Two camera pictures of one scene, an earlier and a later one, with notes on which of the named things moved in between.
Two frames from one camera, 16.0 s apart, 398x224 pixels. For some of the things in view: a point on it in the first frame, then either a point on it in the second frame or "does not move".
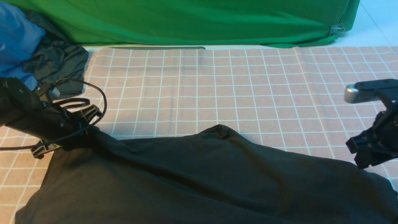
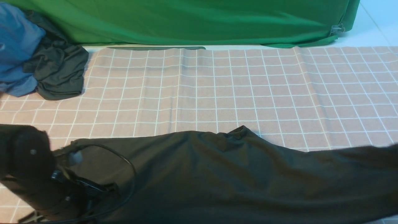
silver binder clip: x=337 y=28 does not move
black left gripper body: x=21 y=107 → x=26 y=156
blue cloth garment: x=20 y=36 does not move
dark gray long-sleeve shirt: x=214 y=176 does not move
